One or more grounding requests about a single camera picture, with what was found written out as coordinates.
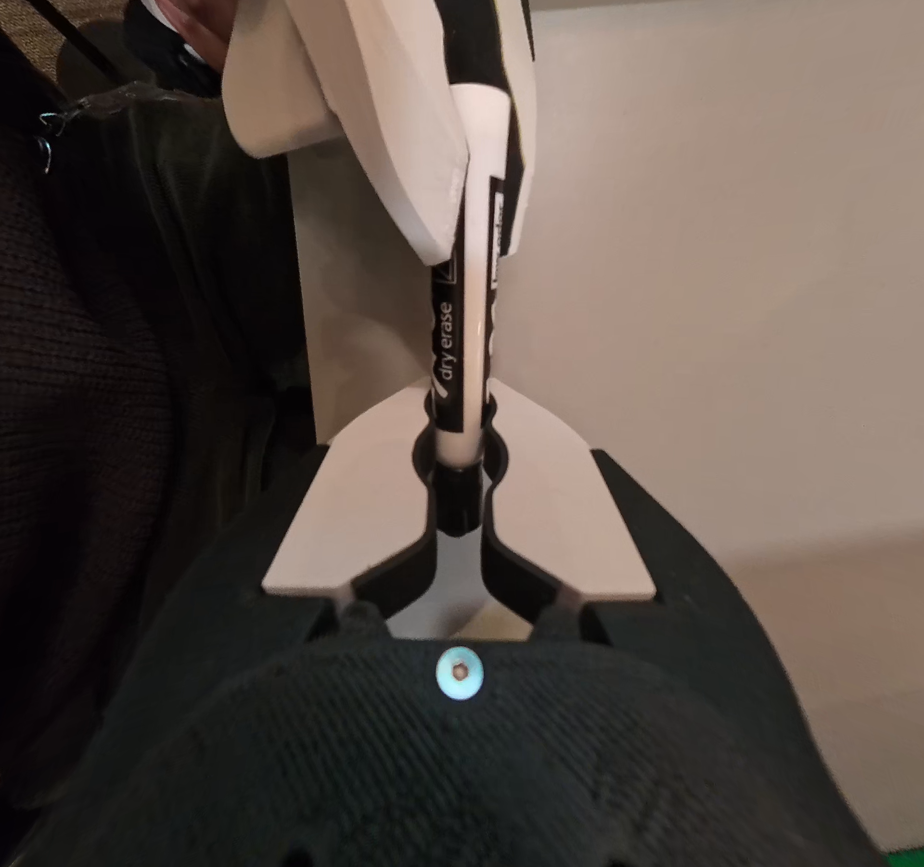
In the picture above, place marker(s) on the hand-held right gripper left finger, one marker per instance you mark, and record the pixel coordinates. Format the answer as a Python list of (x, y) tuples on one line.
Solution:
[(361, 513)]

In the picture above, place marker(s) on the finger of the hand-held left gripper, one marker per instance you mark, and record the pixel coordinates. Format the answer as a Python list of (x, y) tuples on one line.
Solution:
[(530, 131), (361, 51)]

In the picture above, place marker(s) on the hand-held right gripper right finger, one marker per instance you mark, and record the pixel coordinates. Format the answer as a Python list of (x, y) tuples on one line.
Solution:
[(570, 520)]

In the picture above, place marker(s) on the black dry erase marker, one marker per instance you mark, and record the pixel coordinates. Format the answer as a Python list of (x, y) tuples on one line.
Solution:
[(469, 347)]

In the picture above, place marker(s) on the person's black sweater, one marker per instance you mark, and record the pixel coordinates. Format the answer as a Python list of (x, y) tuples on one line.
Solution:
[(72, 376)]

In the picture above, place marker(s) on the green plastic bin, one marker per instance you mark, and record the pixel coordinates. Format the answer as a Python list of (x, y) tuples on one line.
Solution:
[(906, 860)]

